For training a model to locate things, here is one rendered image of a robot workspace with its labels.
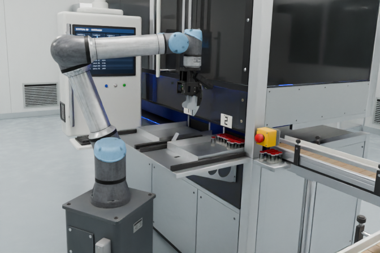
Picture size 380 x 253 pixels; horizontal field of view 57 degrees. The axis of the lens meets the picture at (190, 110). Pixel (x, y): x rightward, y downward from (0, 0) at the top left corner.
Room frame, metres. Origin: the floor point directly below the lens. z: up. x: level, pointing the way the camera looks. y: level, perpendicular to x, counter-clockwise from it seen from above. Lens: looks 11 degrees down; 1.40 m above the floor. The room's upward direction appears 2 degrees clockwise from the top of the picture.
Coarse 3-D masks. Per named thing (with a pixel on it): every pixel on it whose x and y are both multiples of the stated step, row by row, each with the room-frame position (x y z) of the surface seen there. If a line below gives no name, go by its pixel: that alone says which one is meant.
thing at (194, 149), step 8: (208, 136) 1.79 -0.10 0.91; (216, 136) 1.82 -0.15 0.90; (168, 144) 1.64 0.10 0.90; (176, 144) 1.68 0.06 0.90; (184, 144) 1.70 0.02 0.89; (192, 144) 1.73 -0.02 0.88; (200, 144) 1.73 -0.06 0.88; (208, 144) 1.74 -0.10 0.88; (216, 144) 1.74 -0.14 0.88; (176, 152) 1.58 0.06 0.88; (184, 152) 1.52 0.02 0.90; (192, 152) 1.59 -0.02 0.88; (200, 152) 1.59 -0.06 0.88; (208, 152) 1.60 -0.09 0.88; (216, 152) 1.60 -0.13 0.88; (224, 152) 1.52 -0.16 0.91; (232, 152) 1.55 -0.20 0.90; (192, 160) 1.47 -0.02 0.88
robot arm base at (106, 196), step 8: (96, 184) 1.22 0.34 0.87; (104, 184) 1.20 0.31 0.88; (112, 184) 1.21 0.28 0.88; (120, 184) 1.22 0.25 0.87; (96, 192) 1.21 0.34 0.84; (104, 192) 1.20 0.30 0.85; (112, 192) 1.21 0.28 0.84; (120, 192) 1.22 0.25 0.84; (128, 192) 1.25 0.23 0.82; (96, 200) 1.20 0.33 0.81; (104, 200) 1.19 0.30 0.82; (112, 200) 1.20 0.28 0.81; (120, 200) 1.20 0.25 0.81; (128, 200) 1.24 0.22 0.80
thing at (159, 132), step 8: (144, 128) 1.95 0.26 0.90; (152, 128) 1.98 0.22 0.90; (160, 128) 2.01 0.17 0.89; (168, 128) 2.04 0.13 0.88; (176, 128) 2.05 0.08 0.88; (184, 128) 2.06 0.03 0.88; (192, 128) 2.07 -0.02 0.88; (144, 136) 1.85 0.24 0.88; (152, 136) 1.78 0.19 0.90; (160, 136) 1.86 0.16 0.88; (168, 136) 1.75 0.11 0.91; (184, 136) 1.80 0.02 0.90
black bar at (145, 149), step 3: (162, 144) 1.65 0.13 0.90; (165, 144) 1.65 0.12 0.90; (141, 147) 1.59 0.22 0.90; (144, 147) 1.59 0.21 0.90; (147, 147) 1.59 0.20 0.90; (150, 147) 1.60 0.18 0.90; (153, 147) 1.61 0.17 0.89; (156, 147) 1.62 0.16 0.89; (159, 147) 1.63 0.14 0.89; (162, 147) 1.64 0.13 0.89; (165, 147) 1.65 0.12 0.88; (141, 150) 1.57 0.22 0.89; (144, 150) 1.58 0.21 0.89; (147, 150) 1.59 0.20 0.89; (150, 150) 1.60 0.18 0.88
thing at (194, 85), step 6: (180, 72) 1.47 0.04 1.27; (186, 72) 1.46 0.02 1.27; (192, 72) 1.48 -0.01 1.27; (180, 78) 1.47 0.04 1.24; (186, 78) 1.46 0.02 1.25; (192, 78) 1.47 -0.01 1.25; (186, 84) 1.43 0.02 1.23; (192, 84) 1.44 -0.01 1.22; (198, 84) 1.47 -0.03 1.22; (180, 90) 1.47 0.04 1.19; (186, 90) 1.42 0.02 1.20; (192, 90) 1.45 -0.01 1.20; (198, 90) 1.46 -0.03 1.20
